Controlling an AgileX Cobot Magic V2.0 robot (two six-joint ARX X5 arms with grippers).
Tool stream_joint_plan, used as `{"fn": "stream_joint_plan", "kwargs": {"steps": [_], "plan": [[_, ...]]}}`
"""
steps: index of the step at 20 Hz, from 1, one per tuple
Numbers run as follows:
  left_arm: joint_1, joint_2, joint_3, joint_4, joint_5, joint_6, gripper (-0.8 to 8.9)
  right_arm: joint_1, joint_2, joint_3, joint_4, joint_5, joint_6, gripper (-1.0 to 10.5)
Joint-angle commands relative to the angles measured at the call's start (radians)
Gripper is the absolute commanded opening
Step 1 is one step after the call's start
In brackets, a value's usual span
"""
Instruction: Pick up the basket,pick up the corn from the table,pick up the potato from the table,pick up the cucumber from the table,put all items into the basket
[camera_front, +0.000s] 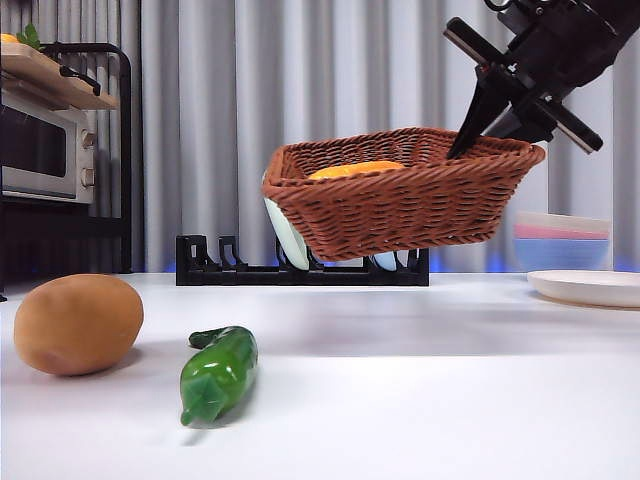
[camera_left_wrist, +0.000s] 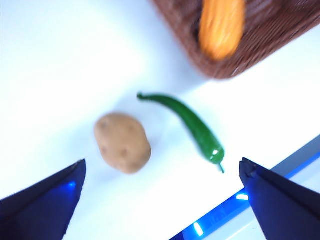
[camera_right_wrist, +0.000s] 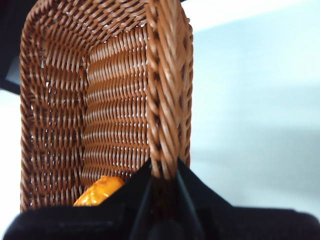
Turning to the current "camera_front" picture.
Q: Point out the black metal shelf frame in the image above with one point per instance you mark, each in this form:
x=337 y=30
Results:
x=126 y=150

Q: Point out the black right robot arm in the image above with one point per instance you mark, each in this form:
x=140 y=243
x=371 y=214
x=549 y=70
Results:
x=620 y=30

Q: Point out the brown potato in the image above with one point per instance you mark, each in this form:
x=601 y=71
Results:
x=77 y=325

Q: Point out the pale green plate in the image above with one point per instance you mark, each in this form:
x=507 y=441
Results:
x=292 y=247

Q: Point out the green leaf sprig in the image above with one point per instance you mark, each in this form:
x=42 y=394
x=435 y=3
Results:
x=30 y=37

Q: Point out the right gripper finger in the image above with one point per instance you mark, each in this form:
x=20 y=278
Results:
x=487 y=105
x=520 y=127

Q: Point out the grey curtain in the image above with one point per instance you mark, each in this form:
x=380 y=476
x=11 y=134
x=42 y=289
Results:
x=350 y=75

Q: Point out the light blue plate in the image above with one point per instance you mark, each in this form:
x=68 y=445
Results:
x=385 y=260

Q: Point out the green cucumber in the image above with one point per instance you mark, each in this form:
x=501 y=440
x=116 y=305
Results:
x=220 y=375

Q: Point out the brown wicker basket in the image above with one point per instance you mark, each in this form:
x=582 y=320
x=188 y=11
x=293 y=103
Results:
x=400 y=210

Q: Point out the cream bowl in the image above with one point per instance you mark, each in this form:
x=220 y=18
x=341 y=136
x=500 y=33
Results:
x=560 y=221

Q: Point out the blue bowl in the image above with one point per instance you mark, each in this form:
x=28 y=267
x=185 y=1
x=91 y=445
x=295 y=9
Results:
x=560 y=255

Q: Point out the black dish rack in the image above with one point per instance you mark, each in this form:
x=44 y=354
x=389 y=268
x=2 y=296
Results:
x=250 y=277

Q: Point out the silver toaster oven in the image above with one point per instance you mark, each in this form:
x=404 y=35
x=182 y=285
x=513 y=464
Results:
x=35 y=150

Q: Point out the white plate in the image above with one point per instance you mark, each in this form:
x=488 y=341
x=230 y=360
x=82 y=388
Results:
x=585 y=287

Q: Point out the orange fruit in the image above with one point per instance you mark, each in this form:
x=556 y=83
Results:
x=7 y=39

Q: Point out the pink bowl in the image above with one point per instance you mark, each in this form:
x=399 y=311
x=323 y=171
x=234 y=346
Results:
x=550 y=233

